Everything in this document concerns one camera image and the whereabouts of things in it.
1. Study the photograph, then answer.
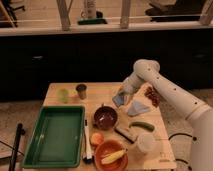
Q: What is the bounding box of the green cucumber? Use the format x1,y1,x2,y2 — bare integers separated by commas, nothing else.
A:
129,122,155,132

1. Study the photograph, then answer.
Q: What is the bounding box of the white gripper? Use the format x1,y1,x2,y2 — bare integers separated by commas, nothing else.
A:
118,73,145,104

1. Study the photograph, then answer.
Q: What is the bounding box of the white plastic cup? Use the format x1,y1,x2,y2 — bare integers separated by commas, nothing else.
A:
136,133,156,154

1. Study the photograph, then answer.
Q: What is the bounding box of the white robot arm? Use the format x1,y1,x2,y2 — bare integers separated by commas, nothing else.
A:
118,59,213,171

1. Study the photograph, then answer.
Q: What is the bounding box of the white handled brush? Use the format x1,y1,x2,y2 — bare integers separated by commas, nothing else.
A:
83,122,94,164

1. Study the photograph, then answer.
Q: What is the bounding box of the orange fruit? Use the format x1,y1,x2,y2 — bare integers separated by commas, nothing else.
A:
90,133,104,146

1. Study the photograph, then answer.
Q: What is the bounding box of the white bottle on shelf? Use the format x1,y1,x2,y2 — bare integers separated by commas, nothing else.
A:
84,0,96,19

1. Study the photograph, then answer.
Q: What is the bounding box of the light blue folded cloth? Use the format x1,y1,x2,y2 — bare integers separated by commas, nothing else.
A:
127,100,150,117

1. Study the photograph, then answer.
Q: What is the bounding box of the green translucent cup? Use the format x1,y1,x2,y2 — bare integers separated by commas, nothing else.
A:
57,89,69,103

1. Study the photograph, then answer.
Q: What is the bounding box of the blue sponge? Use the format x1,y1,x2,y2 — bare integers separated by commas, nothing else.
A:
112,94,125,107

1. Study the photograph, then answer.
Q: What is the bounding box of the black stand pole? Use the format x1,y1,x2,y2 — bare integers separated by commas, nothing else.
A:
8,123,25,171

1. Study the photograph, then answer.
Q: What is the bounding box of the purple bowl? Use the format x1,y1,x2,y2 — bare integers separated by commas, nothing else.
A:
93,105,118,130

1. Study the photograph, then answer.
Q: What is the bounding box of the yellow corn cob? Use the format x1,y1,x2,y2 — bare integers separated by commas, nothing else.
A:
101,150,126,165

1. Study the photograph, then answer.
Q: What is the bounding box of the black cable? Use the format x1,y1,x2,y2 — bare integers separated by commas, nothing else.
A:
168,132,198,168

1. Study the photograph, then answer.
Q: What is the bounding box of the orange bowl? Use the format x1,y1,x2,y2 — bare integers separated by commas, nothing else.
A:
94,140,128,171

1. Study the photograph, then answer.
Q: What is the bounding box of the brown cup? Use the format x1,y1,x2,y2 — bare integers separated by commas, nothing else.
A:
76,84,87,100

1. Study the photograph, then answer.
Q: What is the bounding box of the red chili bunch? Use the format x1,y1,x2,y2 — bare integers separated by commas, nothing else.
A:
144,87,159,107

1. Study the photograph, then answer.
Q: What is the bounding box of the green base plate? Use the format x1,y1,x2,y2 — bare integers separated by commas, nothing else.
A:
77,18,108,25

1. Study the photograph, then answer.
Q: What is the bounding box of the green plastic tray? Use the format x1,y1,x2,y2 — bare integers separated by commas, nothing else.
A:
23,106,85,169

